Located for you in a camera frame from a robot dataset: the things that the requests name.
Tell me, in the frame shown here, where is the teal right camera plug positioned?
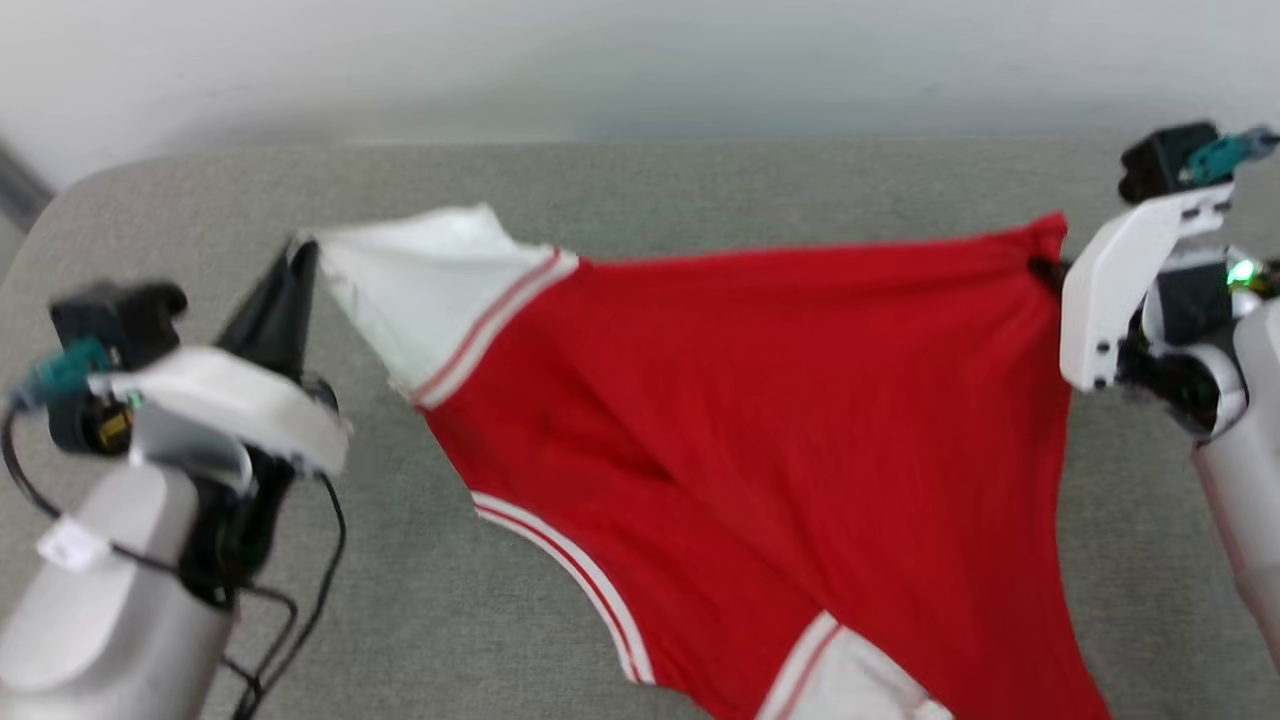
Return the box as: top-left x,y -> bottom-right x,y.
1185,127 -> 1280,187

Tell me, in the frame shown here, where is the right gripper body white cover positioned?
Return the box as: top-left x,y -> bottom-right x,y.
1060,183 -> 1253,438

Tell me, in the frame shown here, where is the teal left camera plug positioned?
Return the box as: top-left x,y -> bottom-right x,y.
10,338 -> 113,411

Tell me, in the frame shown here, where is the teal camera plug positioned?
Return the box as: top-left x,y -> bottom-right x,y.
1185,127 -> 1280,187
10,338 -> 113,411

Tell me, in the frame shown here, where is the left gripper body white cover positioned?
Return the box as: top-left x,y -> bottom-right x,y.
90,345 -> 353,608

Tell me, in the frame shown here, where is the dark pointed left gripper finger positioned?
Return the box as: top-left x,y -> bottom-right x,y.
215,240 -> 321,383

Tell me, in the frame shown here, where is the red and white shirt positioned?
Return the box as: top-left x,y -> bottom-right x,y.
290,205 -> 1113,720

